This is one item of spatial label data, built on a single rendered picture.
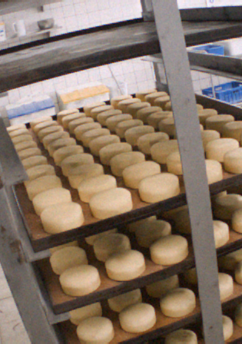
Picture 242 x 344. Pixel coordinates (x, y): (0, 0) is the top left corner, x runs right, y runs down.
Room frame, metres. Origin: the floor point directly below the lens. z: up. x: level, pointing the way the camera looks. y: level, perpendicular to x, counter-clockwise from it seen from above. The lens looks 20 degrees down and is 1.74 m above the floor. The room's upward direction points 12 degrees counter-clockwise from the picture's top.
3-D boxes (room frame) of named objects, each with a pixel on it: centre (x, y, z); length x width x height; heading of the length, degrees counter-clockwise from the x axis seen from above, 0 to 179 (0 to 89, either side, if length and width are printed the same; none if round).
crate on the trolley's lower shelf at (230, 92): (6.03, -1.61, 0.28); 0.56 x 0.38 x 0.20; 111
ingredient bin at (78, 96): (5.72, 0.22, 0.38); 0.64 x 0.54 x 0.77; 11
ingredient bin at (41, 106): (5.57, 0.85, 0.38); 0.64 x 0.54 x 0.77; 12
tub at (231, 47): (6.09, -1.78, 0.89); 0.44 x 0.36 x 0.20; 22
